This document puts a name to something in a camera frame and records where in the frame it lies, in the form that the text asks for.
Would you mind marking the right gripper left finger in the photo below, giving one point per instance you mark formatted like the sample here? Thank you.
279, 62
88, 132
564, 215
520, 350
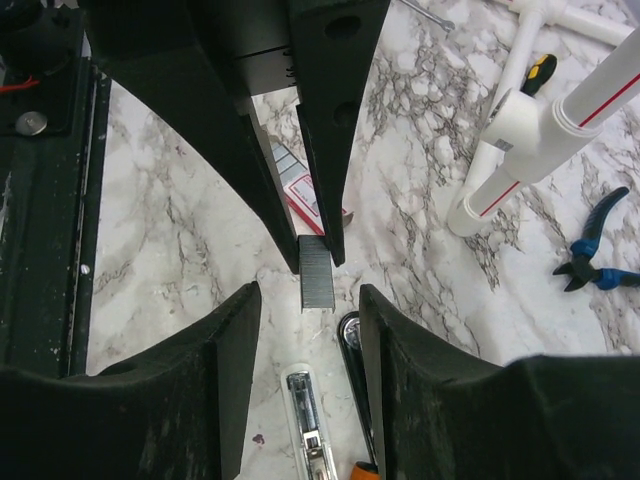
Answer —
177, 410

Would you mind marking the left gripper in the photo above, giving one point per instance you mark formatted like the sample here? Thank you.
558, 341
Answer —
199, 64

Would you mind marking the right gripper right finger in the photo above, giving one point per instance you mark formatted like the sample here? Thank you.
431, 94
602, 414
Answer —
441, 413

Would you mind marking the black stapler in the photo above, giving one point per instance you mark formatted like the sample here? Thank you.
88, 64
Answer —
349, 340

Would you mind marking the red white staple box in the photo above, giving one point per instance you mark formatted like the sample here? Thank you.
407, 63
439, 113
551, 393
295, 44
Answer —
298, 185

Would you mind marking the grey staple strip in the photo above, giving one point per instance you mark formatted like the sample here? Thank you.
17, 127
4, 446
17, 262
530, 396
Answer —
316, 275

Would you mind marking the yellow black screwdriver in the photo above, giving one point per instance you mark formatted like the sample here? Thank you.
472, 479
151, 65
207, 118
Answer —
539, 74

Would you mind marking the orange handled screwdriver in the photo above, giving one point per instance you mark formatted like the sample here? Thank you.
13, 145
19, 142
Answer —
364, 471

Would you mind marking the blue handled pliers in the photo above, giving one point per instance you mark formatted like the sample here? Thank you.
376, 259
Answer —
579, 269

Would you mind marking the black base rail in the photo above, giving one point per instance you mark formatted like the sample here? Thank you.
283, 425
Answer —
54, 119

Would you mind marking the white pvc pipe frame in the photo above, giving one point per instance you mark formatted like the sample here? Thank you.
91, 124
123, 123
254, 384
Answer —
524, 140

